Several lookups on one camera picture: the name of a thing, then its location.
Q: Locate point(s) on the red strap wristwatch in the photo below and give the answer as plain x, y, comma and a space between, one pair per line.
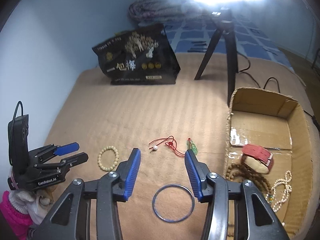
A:
257, 158

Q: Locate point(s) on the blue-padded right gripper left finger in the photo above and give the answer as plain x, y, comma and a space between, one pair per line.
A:
69, 218

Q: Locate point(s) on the open cardboard box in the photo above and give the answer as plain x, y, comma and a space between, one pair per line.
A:
268, 132

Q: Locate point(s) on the pink sleeve forearm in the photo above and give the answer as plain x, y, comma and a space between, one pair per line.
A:
18, 222

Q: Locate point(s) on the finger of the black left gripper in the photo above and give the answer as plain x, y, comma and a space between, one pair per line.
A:
65, 162

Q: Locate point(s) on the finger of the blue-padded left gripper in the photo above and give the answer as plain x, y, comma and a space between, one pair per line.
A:
66, 149

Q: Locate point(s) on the black printed snack bag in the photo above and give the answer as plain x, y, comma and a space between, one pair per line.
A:
143, 56

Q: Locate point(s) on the folded floral quilt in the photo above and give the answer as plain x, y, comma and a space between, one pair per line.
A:
163, 11

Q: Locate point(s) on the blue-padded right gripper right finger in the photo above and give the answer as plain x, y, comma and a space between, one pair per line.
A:
253, 217

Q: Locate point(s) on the black camera box with cable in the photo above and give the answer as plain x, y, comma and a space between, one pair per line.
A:
18, 130

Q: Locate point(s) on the white gloved hand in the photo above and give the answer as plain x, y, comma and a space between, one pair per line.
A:
36, 205

